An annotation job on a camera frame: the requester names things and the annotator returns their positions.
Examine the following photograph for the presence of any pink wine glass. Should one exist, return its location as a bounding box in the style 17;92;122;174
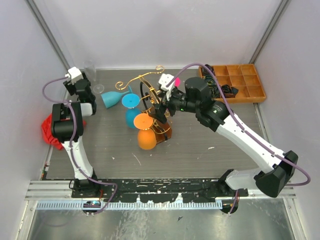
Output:
174;77;181;87

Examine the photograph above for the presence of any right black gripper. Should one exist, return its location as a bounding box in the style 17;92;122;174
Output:
148;85;199;125

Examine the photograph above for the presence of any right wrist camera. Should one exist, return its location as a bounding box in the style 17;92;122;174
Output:
158;73;175;100

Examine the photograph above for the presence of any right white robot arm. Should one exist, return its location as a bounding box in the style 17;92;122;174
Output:
151;73;298;198

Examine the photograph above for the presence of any orange wine glass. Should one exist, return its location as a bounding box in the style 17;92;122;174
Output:
133;113;157;150

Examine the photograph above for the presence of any clear wine glass front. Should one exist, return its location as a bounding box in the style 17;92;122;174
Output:
83;60;97;82

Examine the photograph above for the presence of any gold wine glass rack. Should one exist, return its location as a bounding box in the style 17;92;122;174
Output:
115;65;172;145

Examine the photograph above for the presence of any red cloth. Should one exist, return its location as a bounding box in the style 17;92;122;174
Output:
41;112;87;150

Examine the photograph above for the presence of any wooden compartment tray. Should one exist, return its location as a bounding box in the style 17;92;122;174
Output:
209;64;267;104

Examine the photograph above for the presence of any light blue wine glass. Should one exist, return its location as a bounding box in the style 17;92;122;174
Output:
101;86;133;109

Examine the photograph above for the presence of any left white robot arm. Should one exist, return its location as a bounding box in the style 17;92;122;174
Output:
51;74;100;198

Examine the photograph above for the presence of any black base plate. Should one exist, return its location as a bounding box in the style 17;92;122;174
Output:
68;178;249;204

